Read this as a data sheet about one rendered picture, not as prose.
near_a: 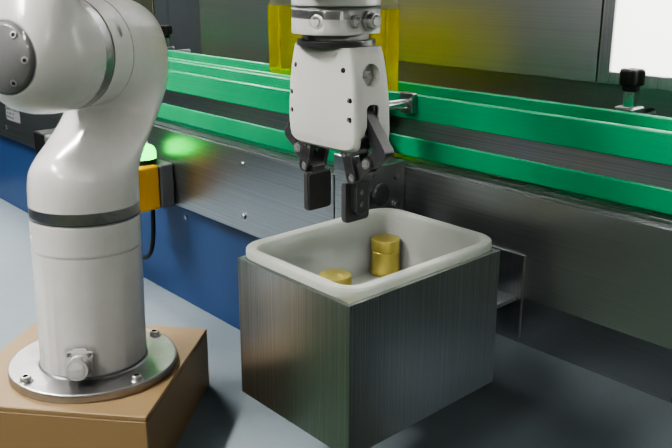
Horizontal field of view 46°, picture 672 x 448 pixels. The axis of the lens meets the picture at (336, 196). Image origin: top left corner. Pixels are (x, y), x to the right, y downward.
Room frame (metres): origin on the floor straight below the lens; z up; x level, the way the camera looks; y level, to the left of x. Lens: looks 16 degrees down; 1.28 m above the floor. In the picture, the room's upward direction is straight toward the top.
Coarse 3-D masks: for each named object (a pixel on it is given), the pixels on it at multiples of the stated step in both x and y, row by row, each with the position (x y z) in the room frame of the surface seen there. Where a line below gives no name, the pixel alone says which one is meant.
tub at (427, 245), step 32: (320, 224) 0.84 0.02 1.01; (352, 224) 0.87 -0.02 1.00; (384, 224) 0.90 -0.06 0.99; (416, 224) 0.87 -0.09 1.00; (448, 224) 0.84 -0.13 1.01; (256, 256) 0.75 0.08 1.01; (288, 256) 0.80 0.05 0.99; (320, 256) 0.83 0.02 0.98; (352, 256) 0.87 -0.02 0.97; (416, 256) 0.87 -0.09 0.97; (448, 256) 0.74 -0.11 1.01; (320, 288) 0.67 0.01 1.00; (352, 288) 0.66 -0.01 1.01; (384, 288) 0.68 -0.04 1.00
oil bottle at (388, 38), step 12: (384, 0) 1.08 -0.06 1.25; (396, 0) 1.10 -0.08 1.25; (384, 12) 1.08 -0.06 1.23; (396, 12) 1.09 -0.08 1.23; (384, 24) 1.08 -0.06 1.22; (396, 24) 1.10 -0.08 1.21; (372, 36) 1.07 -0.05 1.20; (384, 36) 1.08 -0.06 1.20; (396, 36) 1.10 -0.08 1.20; (384, 48) 1.08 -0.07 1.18; (396, 48) 1.10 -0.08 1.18; (384, 60) 1.08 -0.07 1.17; (396, 60) 1.10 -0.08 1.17; (396, 72) 1.10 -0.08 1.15; (396, 84) 1.10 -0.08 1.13
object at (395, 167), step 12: (384, 168) 0.95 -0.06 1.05; (396, 168) 0.96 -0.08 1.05; (336, 180) 0.93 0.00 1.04; (372, 180) 0.93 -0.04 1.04; (384, 180) 0.95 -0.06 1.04; (396, 180) 0.96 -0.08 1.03; (336, 192) 0.93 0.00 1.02; (372, 192) 0.93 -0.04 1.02; (384, 192) 0.94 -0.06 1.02; (396, 192) 0.96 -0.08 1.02; (336, 204) 0.93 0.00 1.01; (372, 204) 0.93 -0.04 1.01; (384, 204) 0.95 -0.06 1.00; (396, 204) 0.96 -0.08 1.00; (336, 216) 0.93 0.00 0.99
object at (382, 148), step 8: (368, 112) 0.73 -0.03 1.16; (368, 120) 0.72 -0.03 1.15; (376, 120) 0.73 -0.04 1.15; (368, 128) 0.72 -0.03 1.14; (376, 128) 0.72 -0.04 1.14; (368, 136) 0.72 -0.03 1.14; (376, 136) 0.71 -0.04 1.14; (384, 136) 0.72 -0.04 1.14; (376, 144) 0.71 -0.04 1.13; (384, 144) 0.71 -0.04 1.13; (376, 152) 0.71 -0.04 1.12; (384, 152) 0.71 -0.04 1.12; (392, 152) 0.71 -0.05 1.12; (376, 160) 0.71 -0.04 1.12; (384, 160) 0.71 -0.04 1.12; (376, 168) 0.73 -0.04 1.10
